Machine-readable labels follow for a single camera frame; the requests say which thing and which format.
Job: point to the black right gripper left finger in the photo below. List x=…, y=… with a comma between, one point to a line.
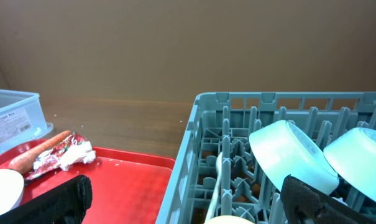
x=66, y=203

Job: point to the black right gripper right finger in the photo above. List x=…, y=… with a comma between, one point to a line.
x=305, y=204

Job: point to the red foil wrapper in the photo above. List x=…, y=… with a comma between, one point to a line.
x=50, y=159

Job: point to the white tissue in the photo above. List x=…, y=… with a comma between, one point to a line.
x=77, y=153

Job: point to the mint green cup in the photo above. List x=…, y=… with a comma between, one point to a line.
x=283, y=149

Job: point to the orange carrot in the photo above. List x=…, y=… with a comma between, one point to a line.
x=24, y=162

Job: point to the light blue bowl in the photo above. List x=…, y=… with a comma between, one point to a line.
x=353, y=157

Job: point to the yellow plastic cup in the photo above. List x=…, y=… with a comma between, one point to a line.
x=228, y=219

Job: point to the white plastic spoon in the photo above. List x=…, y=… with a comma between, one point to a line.
x=215, y=195

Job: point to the grey dishwasher rack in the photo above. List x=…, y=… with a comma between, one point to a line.
x=223, y=122

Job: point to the red plastic tray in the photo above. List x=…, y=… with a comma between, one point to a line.
x=128, y=187

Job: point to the clear plastic storage bin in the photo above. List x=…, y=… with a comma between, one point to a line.
x=21, y=119

